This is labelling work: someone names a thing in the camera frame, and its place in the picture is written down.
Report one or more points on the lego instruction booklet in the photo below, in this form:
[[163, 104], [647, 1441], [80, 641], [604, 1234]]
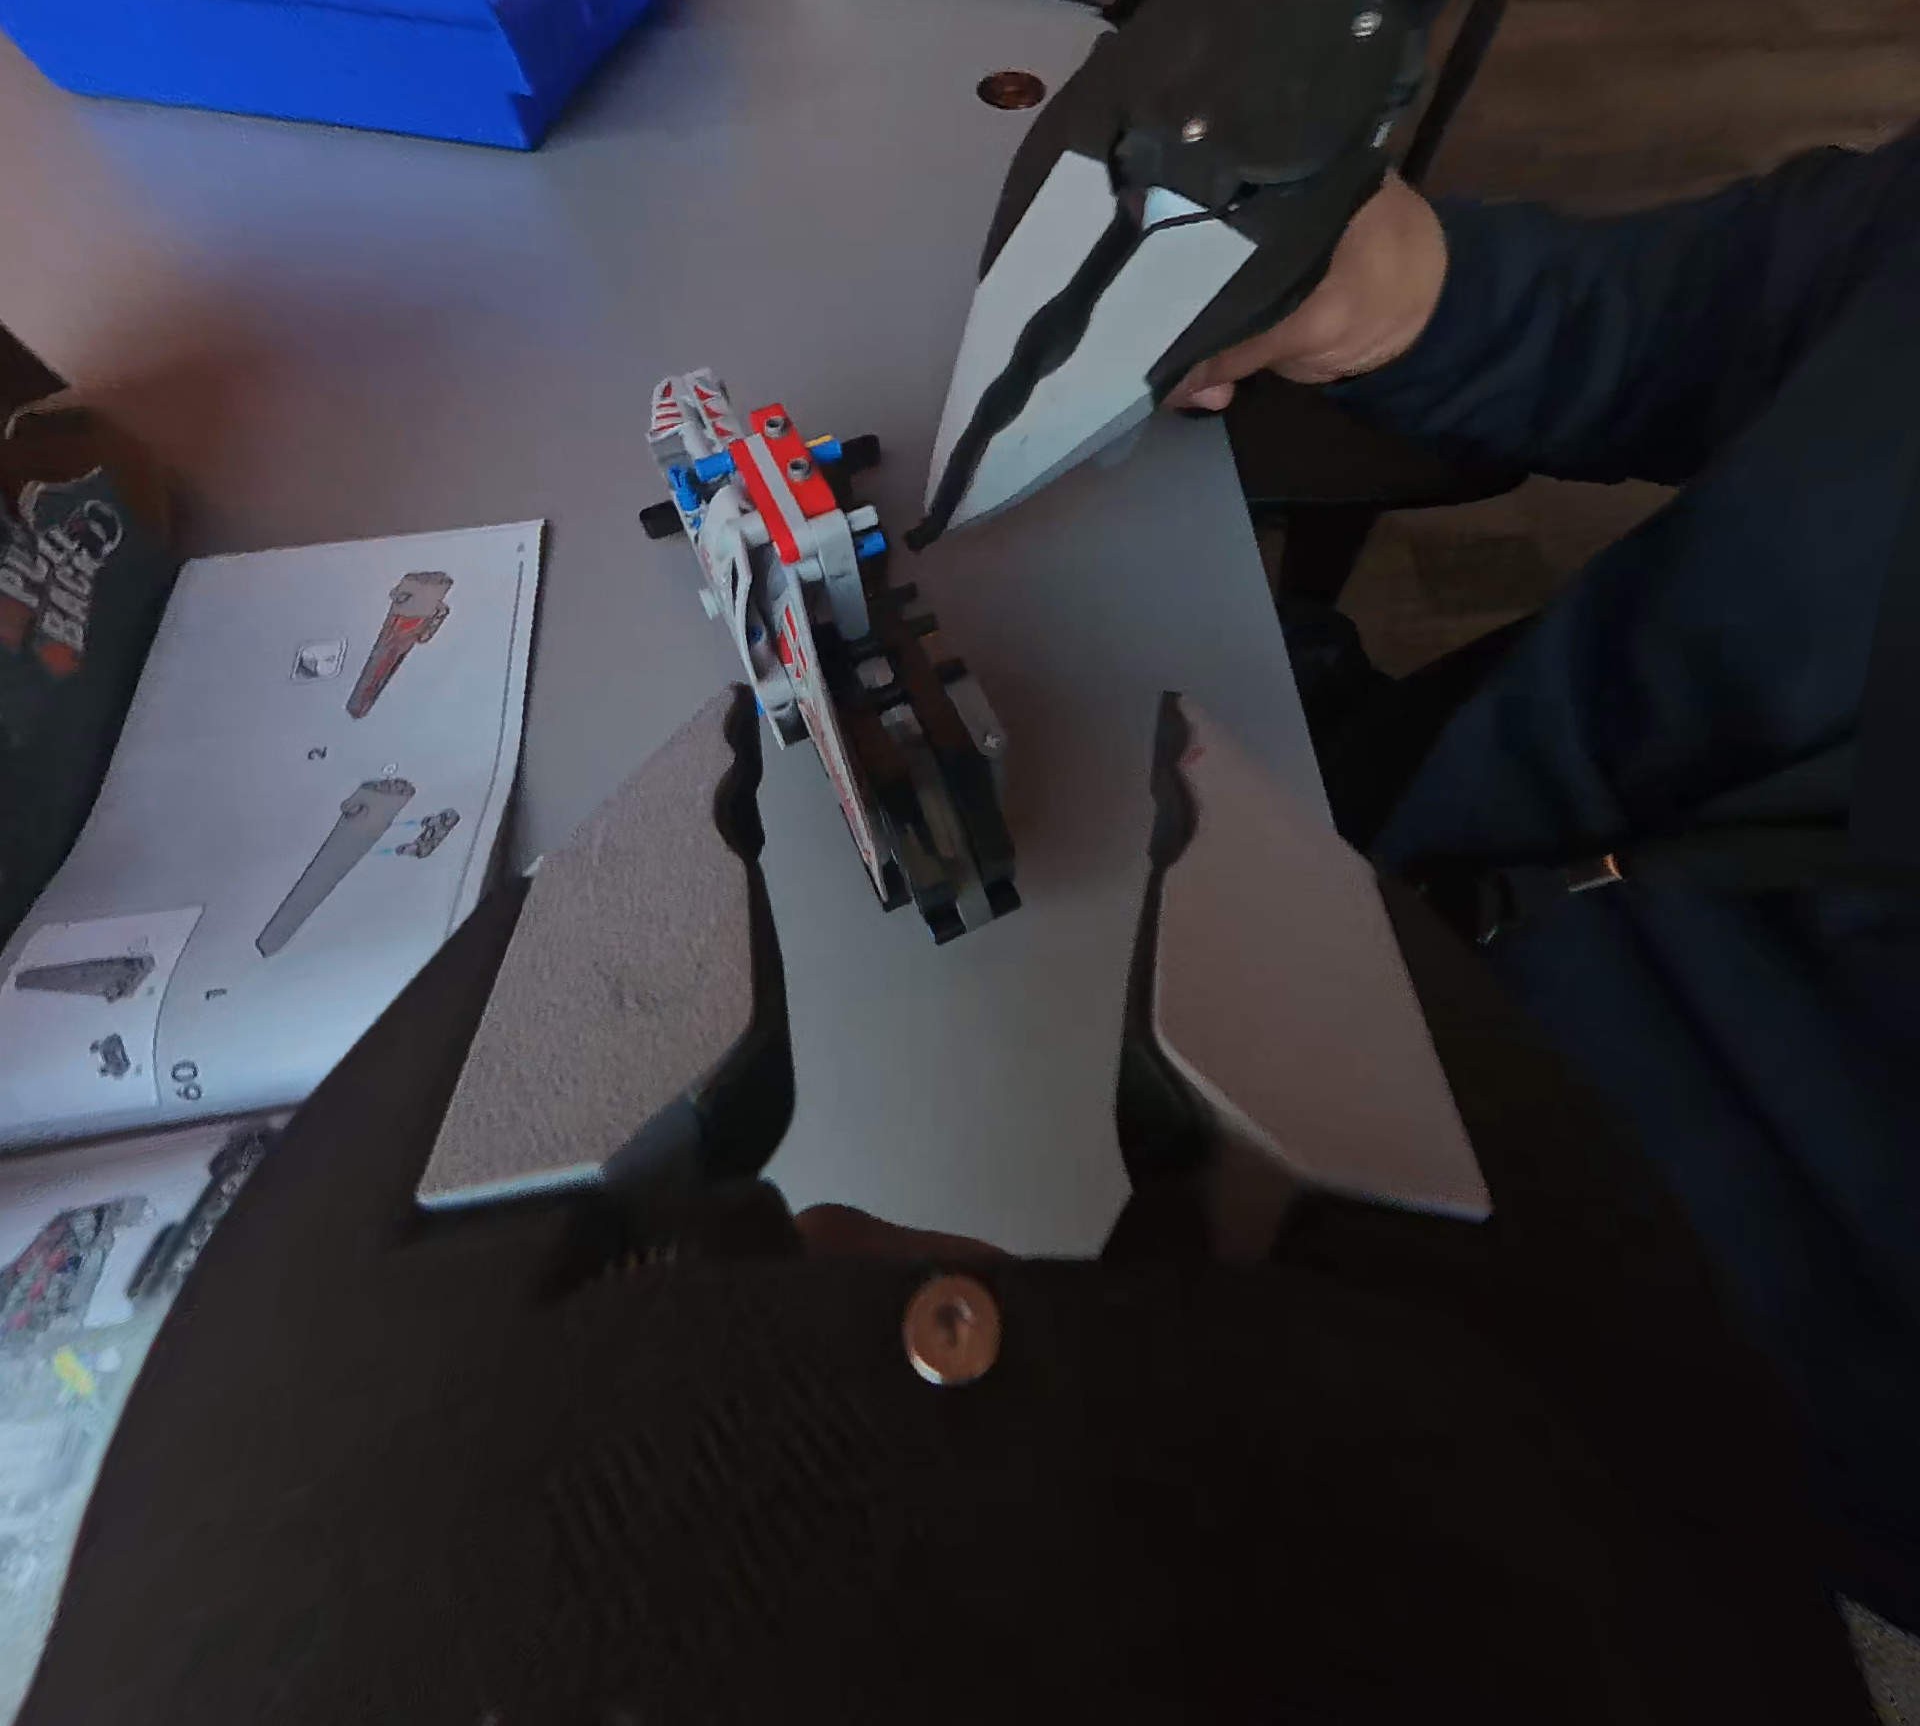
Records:
[[225, 706]]

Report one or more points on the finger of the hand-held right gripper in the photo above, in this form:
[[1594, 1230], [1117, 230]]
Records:
[[1019, 256], [1140, 316]]

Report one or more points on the person's right hand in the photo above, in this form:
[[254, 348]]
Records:
[[1373, 301]]

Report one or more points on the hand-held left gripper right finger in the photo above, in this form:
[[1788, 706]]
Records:
[[1290, 1005]]

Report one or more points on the person's dark clothing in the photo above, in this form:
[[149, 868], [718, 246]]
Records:
[[1651, 706]]

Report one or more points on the dark lego set box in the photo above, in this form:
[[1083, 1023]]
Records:
[[76, 585]]

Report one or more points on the person's right forearm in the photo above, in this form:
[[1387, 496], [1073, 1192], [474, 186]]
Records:
[[1651, 316]]

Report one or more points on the lego truck model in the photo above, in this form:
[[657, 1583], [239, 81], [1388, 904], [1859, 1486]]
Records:
[[780, 481]]

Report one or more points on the round table grommet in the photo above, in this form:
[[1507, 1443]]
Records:
[[1009, 90]]

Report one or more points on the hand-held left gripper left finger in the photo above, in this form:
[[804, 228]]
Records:
[[600, 990]]

